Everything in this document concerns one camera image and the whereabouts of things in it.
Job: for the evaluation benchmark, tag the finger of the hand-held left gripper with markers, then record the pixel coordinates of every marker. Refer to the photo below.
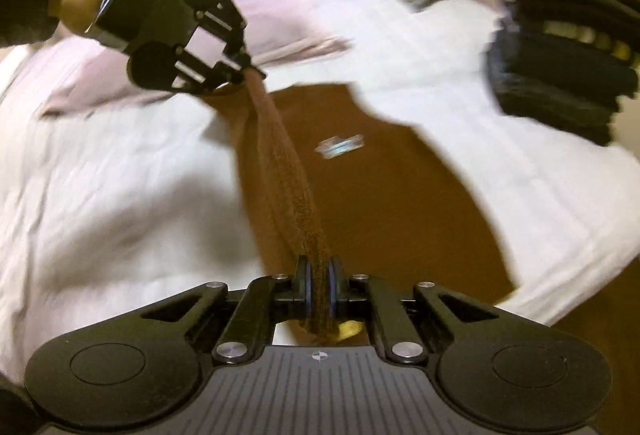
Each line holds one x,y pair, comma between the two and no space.
227,74
235,32

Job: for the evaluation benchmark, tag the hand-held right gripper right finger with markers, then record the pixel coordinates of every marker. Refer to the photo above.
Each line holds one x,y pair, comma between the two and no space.
336,287

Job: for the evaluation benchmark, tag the brown knitted sweater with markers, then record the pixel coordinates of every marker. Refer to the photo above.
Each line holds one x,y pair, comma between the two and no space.
380,195

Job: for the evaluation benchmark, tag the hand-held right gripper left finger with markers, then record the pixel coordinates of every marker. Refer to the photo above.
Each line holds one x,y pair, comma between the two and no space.
304,287

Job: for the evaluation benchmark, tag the stack of dark folded clothes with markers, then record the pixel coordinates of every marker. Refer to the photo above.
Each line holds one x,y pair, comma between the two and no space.
565,50

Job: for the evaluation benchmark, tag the mauve crumpled cloth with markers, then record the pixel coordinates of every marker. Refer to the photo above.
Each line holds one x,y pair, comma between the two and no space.
280,20

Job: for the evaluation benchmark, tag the striped grey bed sheet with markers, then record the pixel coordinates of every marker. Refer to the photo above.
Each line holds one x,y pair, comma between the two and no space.
125,195

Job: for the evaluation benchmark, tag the person's left forearm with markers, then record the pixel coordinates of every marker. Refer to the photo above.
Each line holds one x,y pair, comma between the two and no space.
30,0

